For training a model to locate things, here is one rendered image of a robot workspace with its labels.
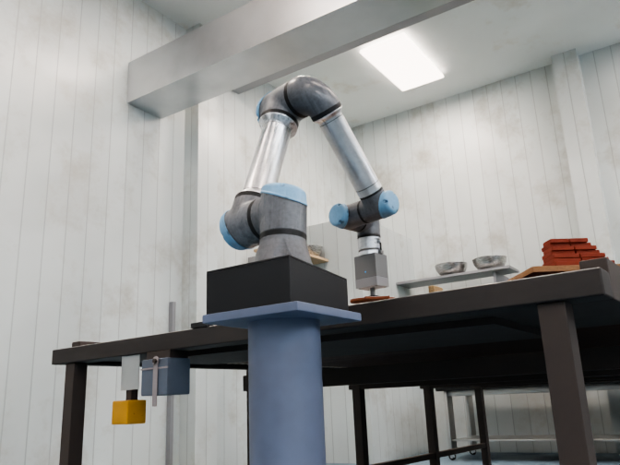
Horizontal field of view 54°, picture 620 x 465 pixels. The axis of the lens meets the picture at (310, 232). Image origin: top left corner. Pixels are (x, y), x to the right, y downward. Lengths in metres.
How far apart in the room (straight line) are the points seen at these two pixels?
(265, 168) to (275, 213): 0.24
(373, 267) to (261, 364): 0.65
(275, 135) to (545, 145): 6.98
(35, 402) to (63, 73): 2.85
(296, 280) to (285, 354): 0.17
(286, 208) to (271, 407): 0.46
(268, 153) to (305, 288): 0.50
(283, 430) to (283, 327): 0.22
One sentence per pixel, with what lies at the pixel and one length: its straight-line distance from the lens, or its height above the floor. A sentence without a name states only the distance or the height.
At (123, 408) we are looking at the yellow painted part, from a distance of 2.27.
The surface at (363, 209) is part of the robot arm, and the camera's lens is 1.82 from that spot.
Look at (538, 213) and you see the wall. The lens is 8.29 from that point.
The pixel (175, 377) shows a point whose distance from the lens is 2.12.
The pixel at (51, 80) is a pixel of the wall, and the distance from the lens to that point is 5.95.
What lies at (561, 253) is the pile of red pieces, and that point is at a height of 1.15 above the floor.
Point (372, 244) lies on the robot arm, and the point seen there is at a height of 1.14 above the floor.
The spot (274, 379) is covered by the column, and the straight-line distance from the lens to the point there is 1.36.
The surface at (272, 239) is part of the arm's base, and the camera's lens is 1.44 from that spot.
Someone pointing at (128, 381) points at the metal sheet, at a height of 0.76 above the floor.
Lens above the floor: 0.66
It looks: 16 degrees up
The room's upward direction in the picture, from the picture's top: 2 degrees counter-clockwise
